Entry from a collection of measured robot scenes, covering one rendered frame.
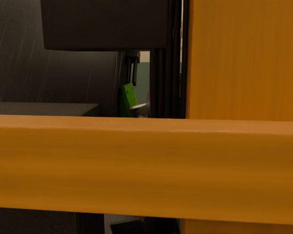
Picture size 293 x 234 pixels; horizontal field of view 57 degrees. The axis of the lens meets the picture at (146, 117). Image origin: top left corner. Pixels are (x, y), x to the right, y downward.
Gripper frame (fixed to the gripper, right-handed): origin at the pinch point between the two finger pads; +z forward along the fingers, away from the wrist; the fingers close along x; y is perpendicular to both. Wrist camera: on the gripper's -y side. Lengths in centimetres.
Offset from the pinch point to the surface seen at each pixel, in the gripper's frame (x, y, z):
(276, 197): 26.2, -30.6, -16.1
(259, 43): 32.3, -17.5, -19.0
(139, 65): -387, 409, 64
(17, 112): 19.5, -4.6, 19.4
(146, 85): -420, 375, 63
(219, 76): 30.8, -18.9, -14.6
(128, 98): 3.1, 4.6, 2.3
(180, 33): 29.3, -9.1, -12.3
